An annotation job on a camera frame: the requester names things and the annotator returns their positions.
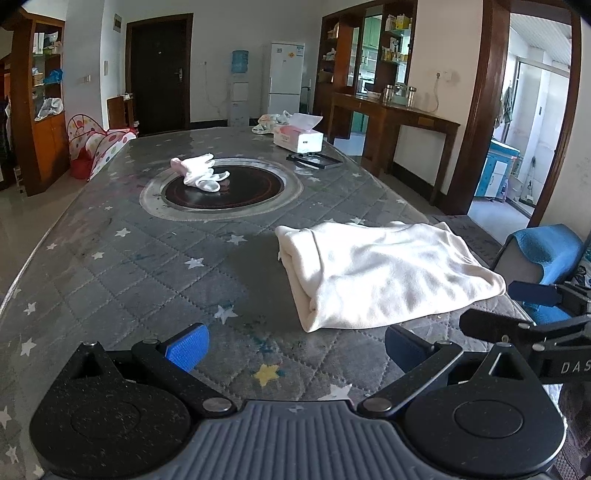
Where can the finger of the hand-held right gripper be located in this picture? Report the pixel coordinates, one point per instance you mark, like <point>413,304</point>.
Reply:
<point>533,294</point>
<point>489,325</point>

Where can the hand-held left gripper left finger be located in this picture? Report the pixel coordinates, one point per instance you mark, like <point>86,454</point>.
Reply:
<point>187,349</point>

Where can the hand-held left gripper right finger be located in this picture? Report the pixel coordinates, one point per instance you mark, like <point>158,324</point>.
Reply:
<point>407,349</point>

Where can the white garment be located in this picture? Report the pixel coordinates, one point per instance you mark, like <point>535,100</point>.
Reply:
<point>383,272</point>

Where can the blue chair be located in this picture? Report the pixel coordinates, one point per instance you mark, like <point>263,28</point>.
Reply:
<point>551,249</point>

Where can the grey star-print tablecloth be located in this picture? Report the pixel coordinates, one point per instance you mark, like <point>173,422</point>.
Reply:
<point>152,277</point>

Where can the grey floor rug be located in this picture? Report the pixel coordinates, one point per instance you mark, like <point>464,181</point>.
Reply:
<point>475,235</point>

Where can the mop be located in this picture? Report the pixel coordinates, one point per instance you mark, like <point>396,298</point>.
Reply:
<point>528,184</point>

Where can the light blue cabinet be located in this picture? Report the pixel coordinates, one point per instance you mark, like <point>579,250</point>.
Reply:
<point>496,168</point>

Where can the white glove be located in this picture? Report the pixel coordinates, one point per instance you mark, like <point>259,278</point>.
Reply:
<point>210,182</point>

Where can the round black hotplate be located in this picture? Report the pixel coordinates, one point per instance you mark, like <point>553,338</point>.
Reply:
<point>249,189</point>

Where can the white crumpled cloth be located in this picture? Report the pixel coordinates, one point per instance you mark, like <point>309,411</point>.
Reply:
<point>196,165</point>

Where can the flat black tray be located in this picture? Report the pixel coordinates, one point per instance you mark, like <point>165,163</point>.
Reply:
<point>316,160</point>

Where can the wooden console table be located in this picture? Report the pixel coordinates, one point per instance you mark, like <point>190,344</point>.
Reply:
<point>406,120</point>

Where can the polka dot play tent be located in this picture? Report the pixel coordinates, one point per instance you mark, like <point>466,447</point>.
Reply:
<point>108,143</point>

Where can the metal lidded jar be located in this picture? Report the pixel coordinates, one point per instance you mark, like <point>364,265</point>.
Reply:
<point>411,96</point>
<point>388,93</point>

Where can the white and pink tissue box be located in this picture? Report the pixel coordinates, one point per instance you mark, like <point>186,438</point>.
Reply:
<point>298,136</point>

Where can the white plastic bag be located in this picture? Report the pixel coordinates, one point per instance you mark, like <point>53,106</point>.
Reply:
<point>270,122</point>

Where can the small wooden cabinet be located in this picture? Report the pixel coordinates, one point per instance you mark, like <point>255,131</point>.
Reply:
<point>119,113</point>

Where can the wooden bookshelf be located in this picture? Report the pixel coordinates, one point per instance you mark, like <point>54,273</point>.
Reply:
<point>44,147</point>

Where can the white water dispenser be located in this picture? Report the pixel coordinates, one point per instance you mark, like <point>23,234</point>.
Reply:
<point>238,99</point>

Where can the folding hand cart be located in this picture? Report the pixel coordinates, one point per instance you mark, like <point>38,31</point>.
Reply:
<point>306,99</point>

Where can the dark wooden door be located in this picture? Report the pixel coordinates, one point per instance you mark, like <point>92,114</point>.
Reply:
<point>157,78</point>

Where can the white refrigerator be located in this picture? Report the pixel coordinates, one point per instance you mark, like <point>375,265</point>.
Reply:
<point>282,78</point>

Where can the blue water bottle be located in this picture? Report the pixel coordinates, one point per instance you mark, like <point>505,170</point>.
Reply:
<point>239,62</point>

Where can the wooden display cabinet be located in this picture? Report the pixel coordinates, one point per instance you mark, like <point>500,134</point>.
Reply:
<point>341,55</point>

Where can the wooden door frame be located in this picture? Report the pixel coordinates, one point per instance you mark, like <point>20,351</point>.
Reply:
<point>482,115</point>

